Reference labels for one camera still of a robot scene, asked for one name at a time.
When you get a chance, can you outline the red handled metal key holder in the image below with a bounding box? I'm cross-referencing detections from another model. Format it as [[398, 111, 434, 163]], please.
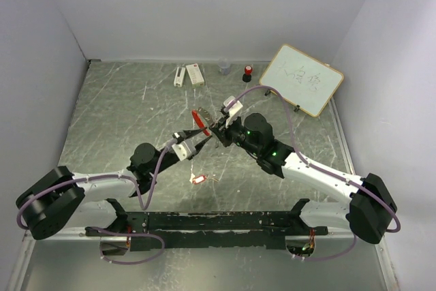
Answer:
[[191, 107, 217, 136]]

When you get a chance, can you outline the red black stamp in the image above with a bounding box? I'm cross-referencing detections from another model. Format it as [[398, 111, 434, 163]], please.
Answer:
[[242, 65, 253, 82]]

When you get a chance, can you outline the yellow framed whiteboard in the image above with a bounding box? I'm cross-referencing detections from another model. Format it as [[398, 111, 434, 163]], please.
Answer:
[[259, 44, 344, 117]]

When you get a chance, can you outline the white stapler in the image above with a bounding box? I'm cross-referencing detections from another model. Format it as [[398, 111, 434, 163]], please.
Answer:
[[173, 66, 186, 87]]

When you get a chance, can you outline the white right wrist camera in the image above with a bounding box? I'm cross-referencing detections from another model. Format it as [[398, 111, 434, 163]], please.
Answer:
[[223, 95, 243, 127]]

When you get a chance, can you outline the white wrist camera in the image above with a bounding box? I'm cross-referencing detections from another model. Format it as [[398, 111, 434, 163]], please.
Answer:
[[171, 140, 194, 162], [223, 95, 243, 127]]

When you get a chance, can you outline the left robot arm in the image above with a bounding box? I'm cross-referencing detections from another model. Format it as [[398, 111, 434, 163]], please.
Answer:
[[16, 129, 207, 240]]

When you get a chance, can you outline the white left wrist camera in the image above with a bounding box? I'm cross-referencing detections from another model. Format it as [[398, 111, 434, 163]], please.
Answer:
[[171, 140, 194, 162]]

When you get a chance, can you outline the white green staple box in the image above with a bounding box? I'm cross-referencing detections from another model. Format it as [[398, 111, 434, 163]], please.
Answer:
[[185, 63, 205, 88]]

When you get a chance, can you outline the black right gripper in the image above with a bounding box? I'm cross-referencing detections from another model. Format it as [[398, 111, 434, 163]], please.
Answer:
[[210, 112, 260, 157]]

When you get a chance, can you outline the clear paperclip jar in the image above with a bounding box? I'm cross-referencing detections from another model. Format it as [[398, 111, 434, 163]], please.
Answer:
[[218, 59, 231, 76]]

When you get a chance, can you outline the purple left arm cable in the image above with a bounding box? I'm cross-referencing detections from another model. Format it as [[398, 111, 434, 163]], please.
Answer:
[[16, 132, 185, 264]]

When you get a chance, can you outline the red usb stick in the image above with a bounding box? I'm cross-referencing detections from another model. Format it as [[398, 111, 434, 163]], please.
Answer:
[[191, 174, 219, 185]]

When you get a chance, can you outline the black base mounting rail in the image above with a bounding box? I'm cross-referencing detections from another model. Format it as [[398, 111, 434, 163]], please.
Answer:
[[84, 211, 330, 253]]

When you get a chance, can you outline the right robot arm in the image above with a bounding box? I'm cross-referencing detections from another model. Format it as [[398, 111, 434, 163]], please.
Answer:
[[211, 113, 397, 244]]

